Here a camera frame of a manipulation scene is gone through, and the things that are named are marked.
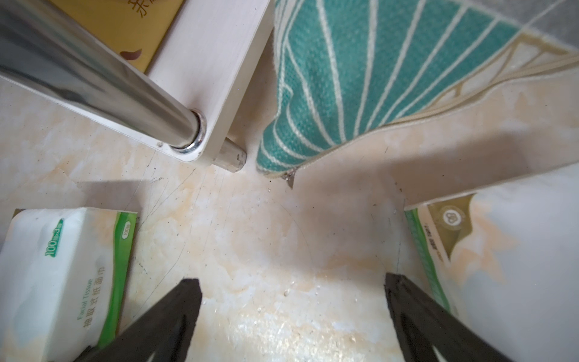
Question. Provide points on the white two-tier shelf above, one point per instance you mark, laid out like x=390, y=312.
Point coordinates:
x=185, y=102

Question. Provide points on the white tissue pack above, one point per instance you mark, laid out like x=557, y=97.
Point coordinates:
x=503, y=260
x=63, y=277

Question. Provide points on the green gold patterned cushion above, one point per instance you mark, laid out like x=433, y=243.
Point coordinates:
x=348, y=68

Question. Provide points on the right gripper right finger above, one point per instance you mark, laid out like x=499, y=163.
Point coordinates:
x=426, y=331

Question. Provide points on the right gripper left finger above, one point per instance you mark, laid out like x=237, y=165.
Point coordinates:
x=163, y=333

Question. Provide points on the gold tissue pack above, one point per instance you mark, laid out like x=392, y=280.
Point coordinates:
x=134, y=29

